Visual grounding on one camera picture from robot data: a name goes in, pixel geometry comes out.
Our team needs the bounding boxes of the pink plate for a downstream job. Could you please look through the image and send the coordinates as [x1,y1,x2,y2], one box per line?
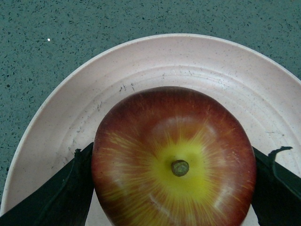
[0,34,301,226]

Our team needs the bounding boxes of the red yellow apple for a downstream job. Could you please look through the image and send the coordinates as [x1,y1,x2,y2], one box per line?
[91,87,256,226]

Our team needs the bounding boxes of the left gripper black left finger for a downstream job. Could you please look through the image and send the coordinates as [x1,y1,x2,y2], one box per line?
[0,144,94,226]

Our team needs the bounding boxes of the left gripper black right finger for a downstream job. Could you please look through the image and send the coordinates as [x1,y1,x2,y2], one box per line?
[252,146,301,226]

